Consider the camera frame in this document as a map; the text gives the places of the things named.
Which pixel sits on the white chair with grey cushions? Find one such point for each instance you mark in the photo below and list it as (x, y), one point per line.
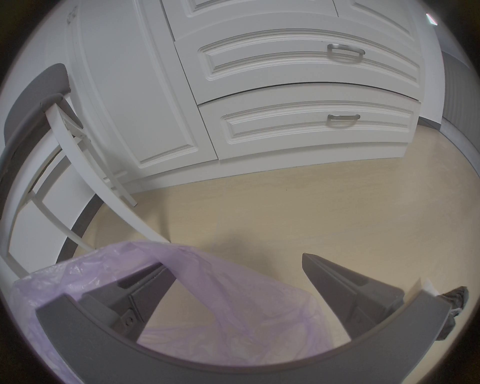
(45, 82)

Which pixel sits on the white wardrobe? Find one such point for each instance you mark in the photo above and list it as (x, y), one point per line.
(300, 67)

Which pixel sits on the purple plastic bag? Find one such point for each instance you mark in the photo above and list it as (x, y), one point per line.
(243, 300)

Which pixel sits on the black plastic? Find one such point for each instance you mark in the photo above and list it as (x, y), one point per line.
(455, 296)

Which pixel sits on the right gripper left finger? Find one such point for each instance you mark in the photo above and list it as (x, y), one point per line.
(138, 300)

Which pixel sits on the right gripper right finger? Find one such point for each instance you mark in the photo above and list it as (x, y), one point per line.
(345, 296)

